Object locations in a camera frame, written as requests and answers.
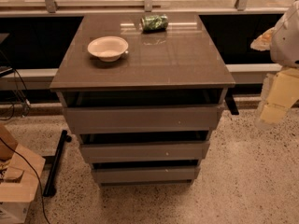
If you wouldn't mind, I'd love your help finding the wooden box with items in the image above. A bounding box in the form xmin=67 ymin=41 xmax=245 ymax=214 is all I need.
xmin=0 ymin=124 xmax=45 ymax=224

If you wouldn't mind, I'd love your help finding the white ceramic bowl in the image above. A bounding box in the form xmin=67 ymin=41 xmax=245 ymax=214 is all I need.
xmin=88 ymin=36 xmax=129 ymax=62

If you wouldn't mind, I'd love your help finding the grey bottom drawer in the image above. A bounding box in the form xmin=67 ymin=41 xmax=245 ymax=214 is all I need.
xmin=92 ymin=166 xmax=200 ymax=185

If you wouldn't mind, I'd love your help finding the black cable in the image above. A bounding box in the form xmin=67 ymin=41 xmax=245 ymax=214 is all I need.
xmin=0 ymin=136 xmax=51 ymax=224

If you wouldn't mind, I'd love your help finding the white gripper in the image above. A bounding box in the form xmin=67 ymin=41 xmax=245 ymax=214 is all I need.
xmin=250 ymin=27 xmax=299 ymax=129

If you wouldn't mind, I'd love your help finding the black metal stand bar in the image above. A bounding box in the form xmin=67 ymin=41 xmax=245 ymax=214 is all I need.
xmin=43 ymin=130 xmax=72 ymax=197

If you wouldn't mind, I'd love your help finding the grey drawer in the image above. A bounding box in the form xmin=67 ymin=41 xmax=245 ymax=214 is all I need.
xmin=79 ymin=141 xmax=210 ymax=163
xmin=92 ymin=166 xmax=200 ymax=185
xmin=64 ymin=105 xmax=224 ymax=134

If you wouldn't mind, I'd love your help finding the grey drawer cabinet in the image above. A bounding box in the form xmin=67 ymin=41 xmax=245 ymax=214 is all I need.
xmin=50 ymin=13 xmax=235 ymax=172

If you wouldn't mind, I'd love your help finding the crushed green soda can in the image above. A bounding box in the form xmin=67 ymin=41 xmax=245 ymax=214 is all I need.
xmin=141 ymin=14 xmax=168 ymax=32

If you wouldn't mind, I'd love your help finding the grey top drawer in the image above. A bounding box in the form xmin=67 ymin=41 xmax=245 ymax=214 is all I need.
xmin=64 ymin=105 xmax=224 ymax=134

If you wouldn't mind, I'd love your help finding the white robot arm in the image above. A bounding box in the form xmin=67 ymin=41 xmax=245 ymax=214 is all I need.
xmin=250 ymin=0 xmax=299 ymax=130

